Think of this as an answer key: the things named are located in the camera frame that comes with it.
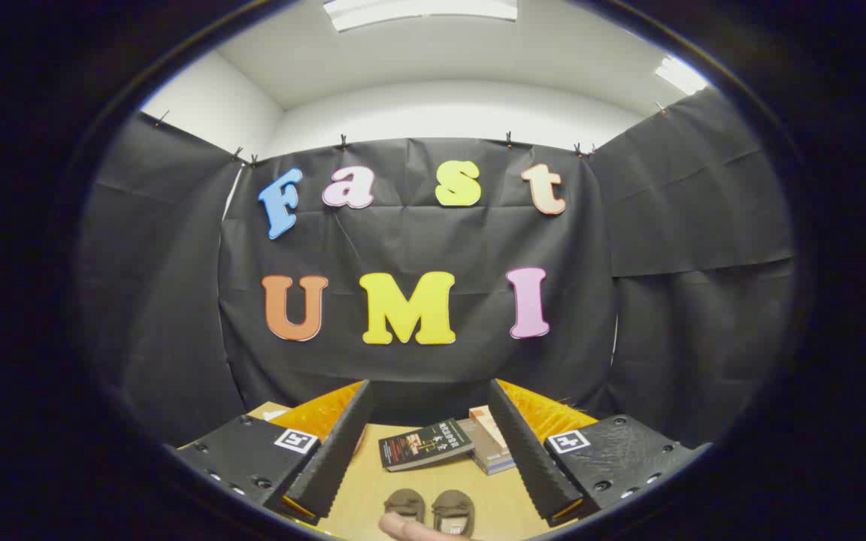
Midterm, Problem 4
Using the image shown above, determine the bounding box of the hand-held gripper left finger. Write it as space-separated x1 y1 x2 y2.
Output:
176 379 379 526

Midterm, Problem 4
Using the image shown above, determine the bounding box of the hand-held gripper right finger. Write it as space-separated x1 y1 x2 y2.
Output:
486 378 712 527

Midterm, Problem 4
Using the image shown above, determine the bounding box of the brown fuzzy shoe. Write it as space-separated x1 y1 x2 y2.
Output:
433 490 477 536
384 488 427 524

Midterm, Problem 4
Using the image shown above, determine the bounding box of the grey cover book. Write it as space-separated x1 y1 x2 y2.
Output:
457 419 513 468

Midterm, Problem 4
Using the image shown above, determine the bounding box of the black cover book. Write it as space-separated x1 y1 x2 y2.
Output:
378 418 475 473

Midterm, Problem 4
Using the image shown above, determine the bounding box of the row of black cloth clips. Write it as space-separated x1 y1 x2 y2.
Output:
153 101 668 168

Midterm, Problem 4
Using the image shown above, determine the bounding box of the ceiling light panel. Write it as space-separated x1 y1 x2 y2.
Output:
655 56 709 96

